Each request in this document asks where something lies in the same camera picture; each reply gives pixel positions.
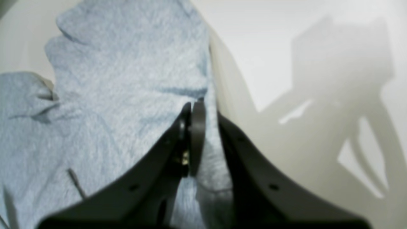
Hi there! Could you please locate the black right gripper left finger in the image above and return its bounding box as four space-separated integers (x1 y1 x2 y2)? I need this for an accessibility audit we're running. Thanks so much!
38 102 205 229

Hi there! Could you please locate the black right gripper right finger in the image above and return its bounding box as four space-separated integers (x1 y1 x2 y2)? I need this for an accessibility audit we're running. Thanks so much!
217 113 371 229

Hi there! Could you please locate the grey T-shirt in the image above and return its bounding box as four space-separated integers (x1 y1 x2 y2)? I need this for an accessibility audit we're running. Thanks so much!
1 0 233 229

